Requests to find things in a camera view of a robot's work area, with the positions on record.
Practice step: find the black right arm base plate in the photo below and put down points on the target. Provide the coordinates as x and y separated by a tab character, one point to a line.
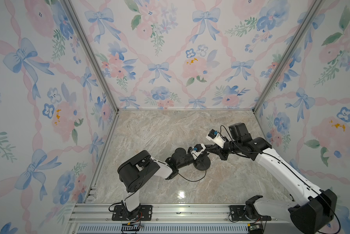
247	212

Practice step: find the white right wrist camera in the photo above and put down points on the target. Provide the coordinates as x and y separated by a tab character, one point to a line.
216	138

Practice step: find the aluminium right corner post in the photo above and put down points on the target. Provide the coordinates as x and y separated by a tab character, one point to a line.
308	18

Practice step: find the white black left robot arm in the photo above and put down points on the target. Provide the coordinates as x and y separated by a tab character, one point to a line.
136	172

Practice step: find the aluminium corner post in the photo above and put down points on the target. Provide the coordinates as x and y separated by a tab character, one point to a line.
308	18
74	20

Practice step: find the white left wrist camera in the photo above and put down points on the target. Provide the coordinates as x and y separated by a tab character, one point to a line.
197	150

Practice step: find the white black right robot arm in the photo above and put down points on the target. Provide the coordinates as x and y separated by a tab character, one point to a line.
311	209

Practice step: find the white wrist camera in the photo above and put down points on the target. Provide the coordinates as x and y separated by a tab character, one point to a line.
197	150
216	138

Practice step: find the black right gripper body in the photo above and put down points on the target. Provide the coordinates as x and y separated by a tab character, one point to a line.
223	152

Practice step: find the aluminium left corner post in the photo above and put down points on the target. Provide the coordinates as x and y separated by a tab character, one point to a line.
74	20

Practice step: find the black round microphone stand base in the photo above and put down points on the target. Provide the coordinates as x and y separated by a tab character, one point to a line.
204	167

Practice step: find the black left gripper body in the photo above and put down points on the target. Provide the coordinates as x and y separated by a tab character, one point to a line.
190	162

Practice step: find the aluminium mounting rail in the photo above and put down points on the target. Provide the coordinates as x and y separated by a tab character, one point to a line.
95	218

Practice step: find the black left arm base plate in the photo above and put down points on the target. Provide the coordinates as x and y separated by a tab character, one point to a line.
141	213

